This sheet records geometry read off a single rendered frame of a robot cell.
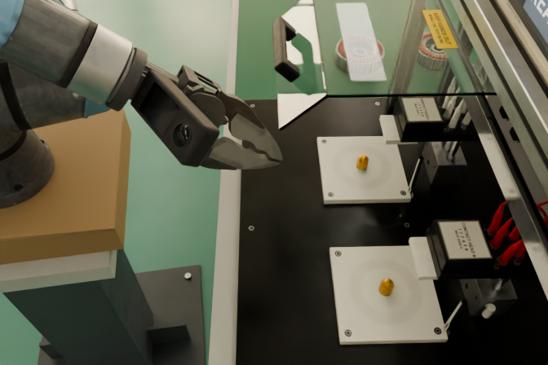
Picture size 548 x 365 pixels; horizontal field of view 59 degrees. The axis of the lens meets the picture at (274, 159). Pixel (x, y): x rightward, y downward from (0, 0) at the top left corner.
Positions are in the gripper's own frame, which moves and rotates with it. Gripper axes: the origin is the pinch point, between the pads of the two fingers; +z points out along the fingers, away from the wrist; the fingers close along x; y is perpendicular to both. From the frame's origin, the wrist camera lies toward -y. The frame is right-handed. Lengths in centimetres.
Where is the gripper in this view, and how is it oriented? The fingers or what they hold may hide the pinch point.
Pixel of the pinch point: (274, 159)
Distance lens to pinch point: 58.9
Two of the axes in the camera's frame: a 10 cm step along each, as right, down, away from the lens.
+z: 7.9, 4.0, 4.7
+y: -2.8, -4.5, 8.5
